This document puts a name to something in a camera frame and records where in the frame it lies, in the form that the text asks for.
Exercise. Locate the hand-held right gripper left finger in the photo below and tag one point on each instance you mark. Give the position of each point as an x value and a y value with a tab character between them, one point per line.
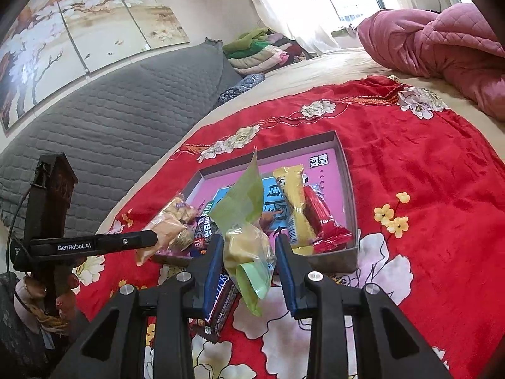
213	280

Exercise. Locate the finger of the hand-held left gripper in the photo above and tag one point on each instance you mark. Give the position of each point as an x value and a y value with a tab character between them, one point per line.
126	241

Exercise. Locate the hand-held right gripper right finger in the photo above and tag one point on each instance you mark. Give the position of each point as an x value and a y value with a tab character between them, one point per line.
288	280

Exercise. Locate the brown chocolate bar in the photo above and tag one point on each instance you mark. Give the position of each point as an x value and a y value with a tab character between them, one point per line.
221	300

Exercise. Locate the tan snack packet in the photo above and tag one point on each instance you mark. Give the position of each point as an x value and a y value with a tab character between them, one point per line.
165	229

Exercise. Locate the green clear snack packet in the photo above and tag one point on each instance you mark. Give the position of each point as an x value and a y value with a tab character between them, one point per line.
244	244

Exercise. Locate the round cookie packet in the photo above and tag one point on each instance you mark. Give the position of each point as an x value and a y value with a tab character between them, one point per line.
182	241

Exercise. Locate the blue cookie packet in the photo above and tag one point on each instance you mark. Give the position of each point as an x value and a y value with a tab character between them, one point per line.
205	229

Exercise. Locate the clear puffed snack packet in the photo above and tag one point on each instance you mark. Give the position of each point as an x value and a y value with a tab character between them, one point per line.
179	209

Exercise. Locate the red snack bar packet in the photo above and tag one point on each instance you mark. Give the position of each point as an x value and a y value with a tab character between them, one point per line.
323	221

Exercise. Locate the long yellow-green snack packet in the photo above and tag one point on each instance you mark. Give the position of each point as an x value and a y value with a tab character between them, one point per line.
296	205

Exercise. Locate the person's left hand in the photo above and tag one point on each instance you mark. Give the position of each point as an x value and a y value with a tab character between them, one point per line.
65	302

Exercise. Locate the pink book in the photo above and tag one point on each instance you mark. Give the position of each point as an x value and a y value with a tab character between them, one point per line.
327	173

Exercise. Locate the grey quilted headboard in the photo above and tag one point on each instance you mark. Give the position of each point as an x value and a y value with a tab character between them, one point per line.
118	106

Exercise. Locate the red floral cloth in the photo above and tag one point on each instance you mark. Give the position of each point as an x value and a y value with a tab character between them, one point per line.
434	205

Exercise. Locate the dark patterned cloth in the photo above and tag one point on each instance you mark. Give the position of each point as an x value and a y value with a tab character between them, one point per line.
242	87

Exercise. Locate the beige bed sheet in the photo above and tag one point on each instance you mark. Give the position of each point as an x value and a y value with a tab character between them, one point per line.
335	67

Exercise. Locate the stack of folded clothes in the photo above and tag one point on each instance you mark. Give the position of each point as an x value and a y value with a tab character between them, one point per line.
256	53

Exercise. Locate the pink quilt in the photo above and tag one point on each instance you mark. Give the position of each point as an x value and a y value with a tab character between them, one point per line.
434	43

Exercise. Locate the blossom wall painting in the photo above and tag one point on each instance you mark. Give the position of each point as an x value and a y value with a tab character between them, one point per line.
98	23

